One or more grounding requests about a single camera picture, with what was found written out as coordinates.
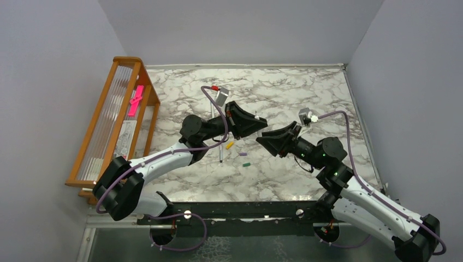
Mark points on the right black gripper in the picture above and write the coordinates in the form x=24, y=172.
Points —
x=279, y=145

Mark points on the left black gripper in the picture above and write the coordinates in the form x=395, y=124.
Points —
x=241, y=123

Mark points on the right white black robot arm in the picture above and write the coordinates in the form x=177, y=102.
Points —
x=351, y=199

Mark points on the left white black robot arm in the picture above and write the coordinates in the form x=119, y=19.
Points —
x=120, y=190

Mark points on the white pen leftmost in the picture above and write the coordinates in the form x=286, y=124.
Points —
x=220, y=153

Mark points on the pink clip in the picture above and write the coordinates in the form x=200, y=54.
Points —
x=135, y=101

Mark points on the wooden rack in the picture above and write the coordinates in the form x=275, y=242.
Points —
x=113, y=104

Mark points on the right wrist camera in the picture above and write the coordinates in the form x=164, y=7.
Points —
x=307, y=117

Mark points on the black mounting rail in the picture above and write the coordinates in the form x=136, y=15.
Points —
x=234, y=219

